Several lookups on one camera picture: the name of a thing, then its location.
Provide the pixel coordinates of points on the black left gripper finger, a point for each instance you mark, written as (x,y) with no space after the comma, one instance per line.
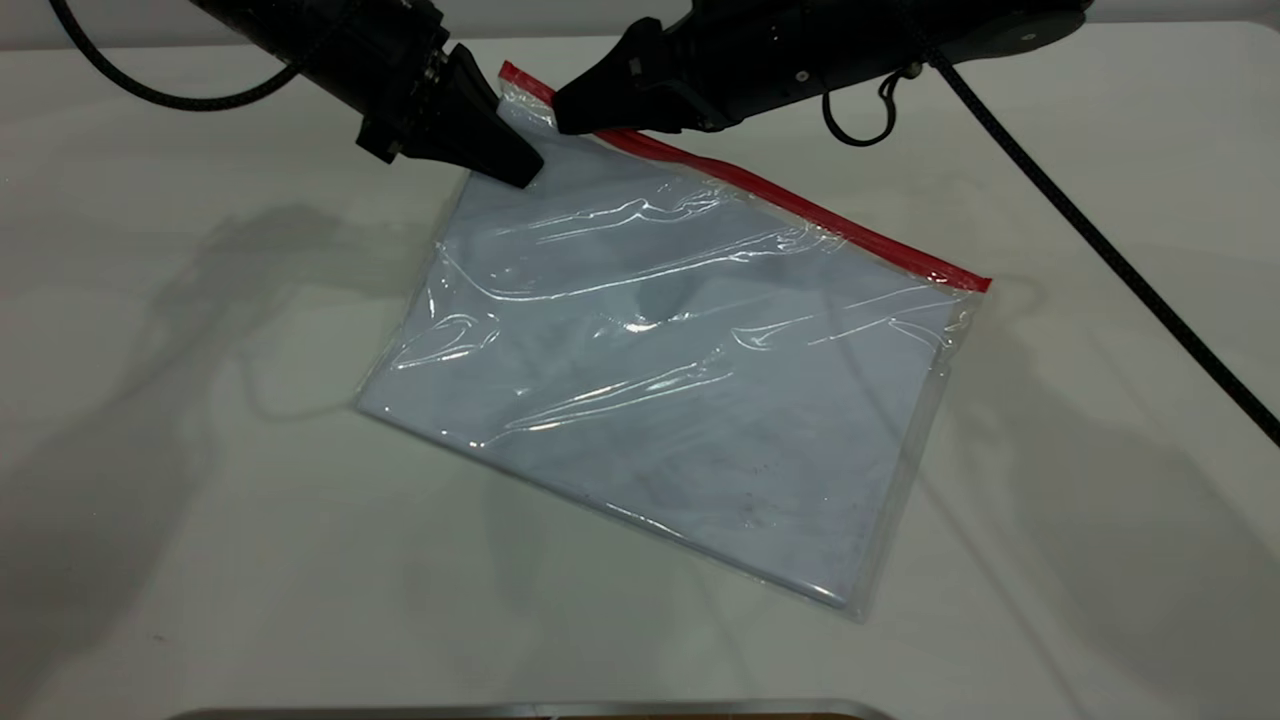
(470,150)
(480,105)

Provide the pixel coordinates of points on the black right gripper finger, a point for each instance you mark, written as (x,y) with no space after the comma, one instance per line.
(640,65)
(650,112)

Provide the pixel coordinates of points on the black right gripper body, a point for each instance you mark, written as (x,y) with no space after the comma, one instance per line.
(800,50)

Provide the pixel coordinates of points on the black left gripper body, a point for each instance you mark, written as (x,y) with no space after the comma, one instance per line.
(370,60)

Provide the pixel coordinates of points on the transparent zip bag red zipper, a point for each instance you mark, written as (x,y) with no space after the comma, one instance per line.
(680,380)

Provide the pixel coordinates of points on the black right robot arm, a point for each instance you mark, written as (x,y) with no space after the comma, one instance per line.
(1010,25)

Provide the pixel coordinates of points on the white paper sheet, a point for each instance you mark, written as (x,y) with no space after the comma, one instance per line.
(660,400)

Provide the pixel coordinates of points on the grey metal edge strip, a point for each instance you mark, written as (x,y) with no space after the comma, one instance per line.
(540,712)

